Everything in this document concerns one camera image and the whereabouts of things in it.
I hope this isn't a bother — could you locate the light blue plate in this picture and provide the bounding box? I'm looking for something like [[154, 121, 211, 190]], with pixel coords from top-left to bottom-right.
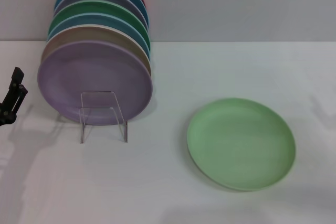
[[46, 13, 152, 54]]

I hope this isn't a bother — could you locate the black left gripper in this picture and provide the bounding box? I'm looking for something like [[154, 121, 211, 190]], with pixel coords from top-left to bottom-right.
[[0, 67, 28, 126]]

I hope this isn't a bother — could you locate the lilac plate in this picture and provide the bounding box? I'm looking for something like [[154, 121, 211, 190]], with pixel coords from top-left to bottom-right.
[[37, 39, 154, 126]]

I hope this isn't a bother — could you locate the dark green plate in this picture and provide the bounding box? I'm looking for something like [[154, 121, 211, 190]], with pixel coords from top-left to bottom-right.
[[47, 0, 152, 49]]

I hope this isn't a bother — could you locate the metal wire plate rack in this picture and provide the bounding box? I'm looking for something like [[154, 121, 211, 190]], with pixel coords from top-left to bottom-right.
[[78, 91, 129, 144]]

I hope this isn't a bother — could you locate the light green plate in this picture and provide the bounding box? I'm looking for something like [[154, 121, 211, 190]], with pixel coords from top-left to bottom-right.
[[186, 97, 297, 193]]

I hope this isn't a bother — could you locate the beige plate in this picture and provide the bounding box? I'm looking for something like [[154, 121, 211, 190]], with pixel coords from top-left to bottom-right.
[[40, 24, 153, 78]]

